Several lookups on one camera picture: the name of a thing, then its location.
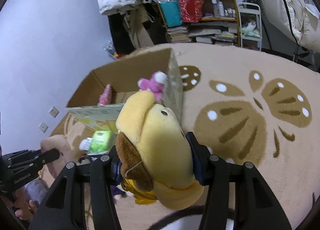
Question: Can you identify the pink swirl roll plush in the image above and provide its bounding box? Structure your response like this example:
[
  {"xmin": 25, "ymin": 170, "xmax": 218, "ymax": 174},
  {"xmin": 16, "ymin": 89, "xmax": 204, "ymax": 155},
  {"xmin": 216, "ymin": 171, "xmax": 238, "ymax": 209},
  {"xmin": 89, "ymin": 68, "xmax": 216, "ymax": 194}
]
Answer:
[{"xmin": 40, "ymin": 135, "xmax": 82, "ymax": 179}]

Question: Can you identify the purple plush bear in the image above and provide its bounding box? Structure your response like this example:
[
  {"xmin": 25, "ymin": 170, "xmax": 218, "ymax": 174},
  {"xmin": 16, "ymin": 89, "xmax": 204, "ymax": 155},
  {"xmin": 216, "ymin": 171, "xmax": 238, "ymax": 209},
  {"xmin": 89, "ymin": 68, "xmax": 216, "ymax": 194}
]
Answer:
[{"xmin": 137, "ymin": 71, "xmax": 167, "ymax": 101}]

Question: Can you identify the person's left hand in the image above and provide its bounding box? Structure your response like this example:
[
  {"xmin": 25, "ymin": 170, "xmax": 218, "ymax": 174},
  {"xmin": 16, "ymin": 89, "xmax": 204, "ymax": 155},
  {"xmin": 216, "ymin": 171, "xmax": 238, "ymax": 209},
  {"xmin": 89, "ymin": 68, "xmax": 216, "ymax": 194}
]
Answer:
[{"xmin": 14, "ymin": 188, "xmax": 37, "ymax": 221}]

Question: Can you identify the white-haired blindfolded plush doll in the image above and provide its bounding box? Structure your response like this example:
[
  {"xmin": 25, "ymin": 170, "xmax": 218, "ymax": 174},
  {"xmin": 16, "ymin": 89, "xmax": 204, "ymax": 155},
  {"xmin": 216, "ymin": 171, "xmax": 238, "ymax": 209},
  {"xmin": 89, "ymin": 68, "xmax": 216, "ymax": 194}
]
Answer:
[{"xmin": 111, "ymin": 185, "xmax": 133, "ymax": 201}]

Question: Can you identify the green tissue pack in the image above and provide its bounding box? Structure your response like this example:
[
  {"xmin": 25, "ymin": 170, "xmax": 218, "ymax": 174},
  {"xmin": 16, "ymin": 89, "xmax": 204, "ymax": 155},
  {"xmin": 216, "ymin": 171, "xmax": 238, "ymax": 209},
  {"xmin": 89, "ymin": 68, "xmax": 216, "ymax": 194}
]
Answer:
[{"xmin": 89, "ymin": 130, "xmax": 117, "ymax": 153}]

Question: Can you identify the yellow plastic clip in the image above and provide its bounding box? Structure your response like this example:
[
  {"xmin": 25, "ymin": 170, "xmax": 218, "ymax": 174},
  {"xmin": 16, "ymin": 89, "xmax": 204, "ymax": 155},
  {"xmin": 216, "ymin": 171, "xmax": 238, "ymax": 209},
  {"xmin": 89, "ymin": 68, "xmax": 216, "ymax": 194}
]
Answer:
[{"xmin": 121, "ymin": 179, "xmax": 158, "ymax": 205}]

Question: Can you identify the pink plush in box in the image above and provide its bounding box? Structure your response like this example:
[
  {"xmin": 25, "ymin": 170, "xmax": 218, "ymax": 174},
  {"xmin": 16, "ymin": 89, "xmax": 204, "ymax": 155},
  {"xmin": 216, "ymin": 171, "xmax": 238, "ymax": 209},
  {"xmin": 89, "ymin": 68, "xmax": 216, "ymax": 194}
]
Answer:
[{"xmin": 97, "ymin": 84, "xmax": 112, "ymax": 106}]

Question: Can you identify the open cardboard box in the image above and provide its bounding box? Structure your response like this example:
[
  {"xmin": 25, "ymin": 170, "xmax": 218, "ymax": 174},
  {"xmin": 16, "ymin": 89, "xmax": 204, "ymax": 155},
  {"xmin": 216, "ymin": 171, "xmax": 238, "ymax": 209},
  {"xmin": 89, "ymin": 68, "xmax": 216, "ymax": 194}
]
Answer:
[{"xmin": 67, "ymin": 48, "xmax": 183, "ymax": 131}]

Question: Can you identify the stack of books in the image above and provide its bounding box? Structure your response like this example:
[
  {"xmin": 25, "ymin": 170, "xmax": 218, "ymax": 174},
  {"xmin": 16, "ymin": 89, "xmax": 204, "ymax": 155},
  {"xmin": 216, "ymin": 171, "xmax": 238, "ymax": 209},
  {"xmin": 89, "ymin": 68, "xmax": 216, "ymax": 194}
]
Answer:
[{"xmin": 167, "ymin": 20, "xmax": 238, "ymax": 45}]

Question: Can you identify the white utility cart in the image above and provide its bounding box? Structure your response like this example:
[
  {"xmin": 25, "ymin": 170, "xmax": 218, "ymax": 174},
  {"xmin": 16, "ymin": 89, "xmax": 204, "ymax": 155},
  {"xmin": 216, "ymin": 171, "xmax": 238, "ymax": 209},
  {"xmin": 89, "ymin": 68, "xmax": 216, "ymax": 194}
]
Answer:
[{"xmin": 238, "ymin": 2, "xmax": 263, "ymax": 51}]

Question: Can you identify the cream duvet on rack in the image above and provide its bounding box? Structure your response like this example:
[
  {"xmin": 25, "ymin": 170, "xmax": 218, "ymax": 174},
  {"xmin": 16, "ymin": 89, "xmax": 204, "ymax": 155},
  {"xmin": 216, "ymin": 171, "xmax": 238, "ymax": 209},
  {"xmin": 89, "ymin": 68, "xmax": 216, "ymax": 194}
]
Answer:
[{"xmin": 261, "ymin": 0, "xmax": 319, "ymax": 53}]

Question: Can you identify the wooden bookshelf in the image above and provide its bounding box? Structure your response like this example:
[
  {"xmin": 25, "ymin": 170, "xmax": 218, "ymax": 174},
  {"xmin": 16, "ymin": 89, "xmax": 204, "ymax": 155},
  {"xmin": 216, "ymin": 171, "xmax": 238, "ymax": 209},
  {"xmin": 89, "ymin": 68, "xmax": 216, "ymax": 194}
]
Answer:
[{"xmin": 153, "ymin": 0, "xmax": 240, "ymax": 46}]

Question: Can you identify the red patterned gift bag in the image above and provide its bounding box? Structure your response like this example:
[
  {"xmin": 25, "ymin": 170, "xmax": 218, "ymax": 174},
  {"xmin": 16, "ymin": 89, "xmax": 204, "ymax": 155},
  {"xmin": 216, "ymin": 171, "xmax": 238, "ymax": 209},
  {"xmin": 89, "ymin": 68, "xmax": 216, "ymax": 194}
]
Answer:
[{"xmin": 178, "ymin": 0, "xmax": 204, "ymax": 23}]

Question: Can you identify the teal bag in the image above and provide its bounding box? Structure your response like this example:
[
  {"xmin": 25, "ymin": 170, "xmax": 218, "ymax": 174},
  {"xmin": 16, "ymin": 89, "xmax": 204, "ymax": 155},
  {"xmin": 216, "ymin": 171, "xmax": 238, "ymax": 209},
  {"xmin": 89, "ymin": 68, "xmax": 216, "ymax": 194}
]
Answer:
[{"xmin": 158, "ymin": 0, "xmax": 183, "ymax": 28}]

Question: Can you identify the white wall socket lower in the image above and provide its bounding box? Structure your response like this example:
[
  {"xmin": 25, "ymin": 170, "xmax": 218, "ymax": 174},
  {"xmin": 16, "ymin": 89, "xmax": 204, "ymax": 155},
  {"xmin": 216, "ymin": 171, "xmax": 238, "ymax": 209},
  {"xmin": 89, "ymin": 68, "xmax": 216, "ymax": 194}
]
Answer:
[{"xmin": 39, "ymin": 122, "xmax": 48, "ymax": 133}]

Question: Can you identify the white wall socket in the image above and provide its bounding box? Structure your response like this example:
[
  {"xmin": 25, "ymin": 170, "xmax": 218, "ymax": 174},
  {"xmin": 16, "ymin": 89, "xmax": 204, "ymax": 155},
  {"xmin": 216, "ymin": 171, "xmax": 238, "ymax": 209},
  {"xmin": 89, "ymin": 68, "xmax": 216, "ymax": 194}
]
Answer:
[
  {"xmin": 49, "ymin": 106, "xmax": 60, "ymax": 118},
  {"xmin": 39, "ymin": 122, "xmax": 48, "ymax": 133}
]

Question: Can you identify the white wall socket upper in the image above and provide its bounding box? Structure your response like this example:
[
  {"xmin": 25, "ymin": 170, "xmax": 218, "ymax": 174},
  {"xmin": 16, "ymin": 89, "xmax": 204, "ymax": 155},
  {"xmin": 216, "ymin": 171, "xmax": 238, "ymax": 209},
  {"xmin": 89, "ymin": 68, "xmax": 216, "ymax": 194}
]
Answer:
[{"xmin": 49, "ymin": 106, "xmax": 60, "ymax": 118}]

